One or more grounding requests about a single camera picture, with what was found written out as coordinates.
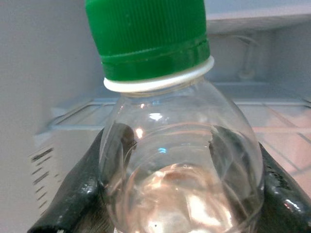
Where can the white fridge shelf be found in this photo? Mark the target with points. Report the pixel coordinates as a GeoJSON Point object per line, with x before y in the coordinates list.
{"type": "Point", "coordinates": [255, 21]}

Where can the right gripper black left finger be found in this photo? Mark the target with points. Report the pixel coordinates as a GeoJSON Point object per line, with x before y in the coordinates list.
{"type": "Point", "coordinates": [73, 194]}

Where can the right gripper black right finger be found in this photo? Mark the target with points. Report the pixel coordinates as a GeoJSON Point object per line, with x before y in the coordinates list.
{"type": "Point", "coordinates": [286, 206]}

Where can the grey steel fridge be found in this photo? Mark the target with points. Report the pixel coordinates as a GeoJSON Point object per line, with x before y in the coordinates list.
{"type": "Point", "coordinates": [36, 60]}

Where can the clear bottle with green cap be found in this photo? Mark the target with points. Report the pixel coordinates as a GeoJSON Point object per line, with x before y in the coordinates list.
{"type": "Point", "coordinates": [150, 36]}

